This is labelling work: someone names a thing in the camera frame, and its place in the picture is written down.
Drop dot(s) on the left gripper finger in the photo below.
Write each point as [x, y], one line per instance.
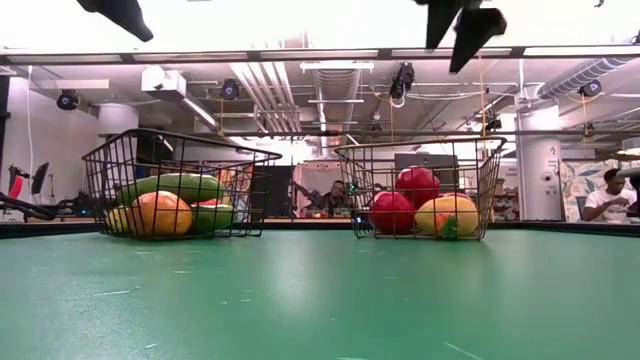
[120, 12]

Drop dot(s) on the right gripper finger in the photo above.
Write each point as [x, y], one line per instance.
[440, 20]
[475, 30]

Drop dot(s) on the bright red apple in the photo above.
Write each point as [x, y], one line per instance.
[417, 184]

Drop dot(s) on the green cucumber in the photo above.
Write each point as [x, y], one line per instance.
[175, 186]

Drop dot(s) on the yellow mango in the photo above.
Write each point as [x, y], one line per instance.
[465, 212]

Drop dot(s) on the orange fruit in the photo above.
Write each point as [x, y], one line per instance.
[160, 215]

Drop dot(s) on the yellow corn cob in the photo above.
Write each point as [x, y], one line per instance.
[117, 220]

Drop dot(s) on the background black robot arm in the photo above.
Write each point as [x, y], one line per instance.
[30, 210]

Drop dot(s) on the white ceiling unit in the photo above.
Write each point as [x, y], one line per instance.
[162, 82]

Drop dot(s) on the black ceiling spotlight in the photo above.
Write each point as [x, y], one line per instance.
[229, 89]
[591, 88]
[66, 100]

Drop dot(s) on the white round column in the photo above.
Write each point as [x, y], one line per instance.
[537, 165]
[117, 117]

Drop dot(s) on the white ceiling light fixture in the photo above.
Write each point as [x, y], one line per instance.
[336, 66]

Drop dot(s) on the black background monitor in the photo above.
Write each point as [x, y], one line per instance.
[430, 160]

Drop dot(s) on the black background panel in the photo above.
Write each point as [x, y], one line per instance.
[40, 177]

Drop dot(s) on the person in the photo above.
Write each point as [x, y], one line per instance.
[336, 197]
[607, 200]

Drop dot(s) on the black background cabinet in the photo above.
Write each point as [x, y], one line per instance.
[272, 195]

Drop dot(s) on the green table mat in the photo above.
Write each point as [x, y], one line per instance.
[320, 300]

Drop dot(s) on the black ceiling camera mount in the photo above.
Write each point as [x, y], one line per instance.
[402, 79]

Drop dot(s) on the silver flexible duct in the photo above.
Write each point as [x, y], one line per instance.
[575, 77]

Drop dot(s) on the silver ceiling duct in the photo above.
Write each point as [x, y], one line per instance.
[336, 90]

